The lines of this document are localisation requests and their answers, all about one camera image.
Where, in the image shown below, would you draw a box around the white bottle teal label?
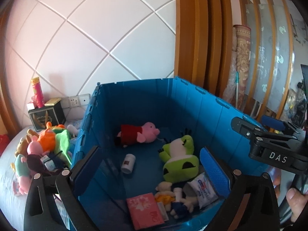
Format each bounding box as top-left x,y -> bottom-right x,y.
121,154 -> 136,174

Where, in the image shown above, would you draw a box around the person's right hand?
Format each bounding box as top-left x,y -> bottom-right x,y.
274,168 -> 308,223

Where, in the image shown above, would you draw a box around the pink green plush toy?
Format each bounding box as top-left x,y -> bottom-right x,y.
11,154 -> 32,195

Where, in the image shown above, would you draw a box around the rolled patterned carpet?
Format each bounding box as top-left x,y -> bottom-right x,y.
223,24 -> 251,110

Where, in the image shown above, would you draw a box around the bed sheet blue white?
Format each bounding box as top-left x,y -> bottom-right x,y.
0,118 -> 85,231

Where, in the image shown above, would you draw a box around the maroon cloth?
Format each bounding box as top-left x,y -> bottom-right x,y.
27,154 -> 65,176

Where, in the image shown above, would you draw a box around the white wet wipes pack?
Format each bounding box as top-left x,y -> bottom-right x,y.
188,173 -> 219,209

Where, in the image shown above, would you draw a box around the pink pig plush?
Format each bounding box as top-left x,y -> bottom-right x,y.
27,141 -> 50,156

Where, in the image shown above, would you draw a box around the light green plush toy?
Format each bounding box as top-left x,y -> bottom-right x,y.
54,129 -> 72,167

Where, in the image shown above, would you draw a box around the brown bear plush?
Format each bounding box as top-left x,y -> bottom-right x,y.
15,129 -> 39,157

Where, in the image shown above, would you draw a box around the orange plush toy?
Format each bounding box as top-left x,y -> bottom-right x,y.
38,121 -> 65,152

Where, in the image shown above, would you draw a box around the small doll blue clothes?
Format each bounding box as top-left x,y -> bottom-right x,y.
170,187 -> 198,219

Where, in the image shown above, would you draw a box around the green frog plush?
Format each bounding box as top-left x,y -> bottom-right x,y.
158,129 -> 199,184

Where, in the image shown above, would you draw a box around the red bag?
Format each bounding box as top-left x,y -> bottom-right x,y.
0,134 -> 10,155

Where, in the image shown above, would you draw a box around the small bear yellow dress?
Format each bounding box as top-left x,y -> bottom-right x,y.
154,182 -> 175,212

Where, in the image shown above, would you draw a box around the pink booklet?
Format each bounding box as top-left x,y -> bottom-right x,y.
126,193 -> 164,230

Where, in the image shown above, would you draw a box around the dark gift box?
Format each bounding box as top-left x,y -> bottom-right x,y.
28,98 -> 66,131

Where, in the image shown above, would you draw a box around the blue plastic storage crate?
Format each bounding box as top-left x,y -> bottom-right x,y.
73,78 -> 268,230

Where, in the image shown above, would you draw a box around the peppa pig plush red dress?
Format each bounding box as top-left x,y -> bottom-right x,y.
117,122 -> 160,146

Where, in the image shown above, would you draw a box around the pink yellow tube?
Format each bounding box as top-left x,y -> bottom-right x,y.
30,77 -> 45,109

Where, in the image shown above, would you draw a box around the white wall socket panel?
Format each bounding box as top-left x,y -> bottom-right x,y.
60,94 -> 91,109

